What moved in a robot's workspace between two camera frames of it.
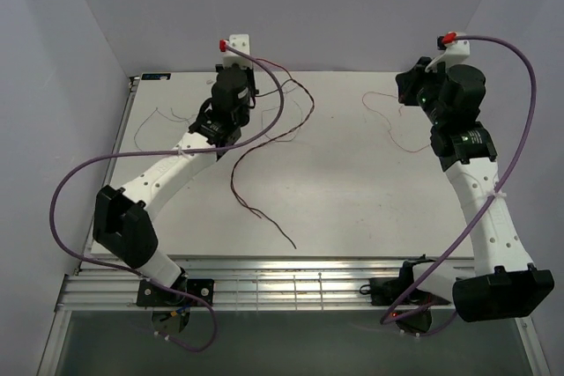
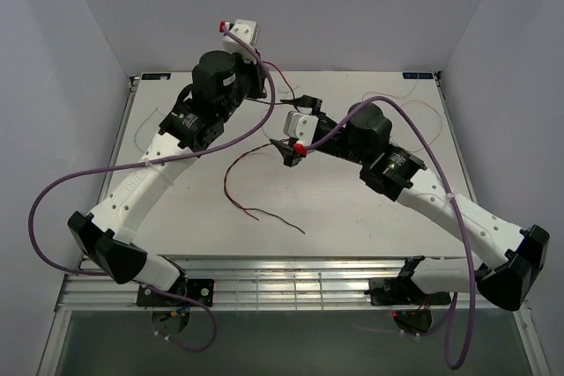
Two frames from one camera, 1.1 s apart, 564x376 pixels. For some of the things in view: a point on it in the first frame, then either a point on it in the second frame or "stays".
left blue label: x=155 y=76 stays
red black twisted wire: x=271 y=139 → x=249 y=152
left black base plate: x=151 y=294 stays
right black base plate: x=389 y=291 stays
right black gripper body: x=420 y=89 → x=337 y=145
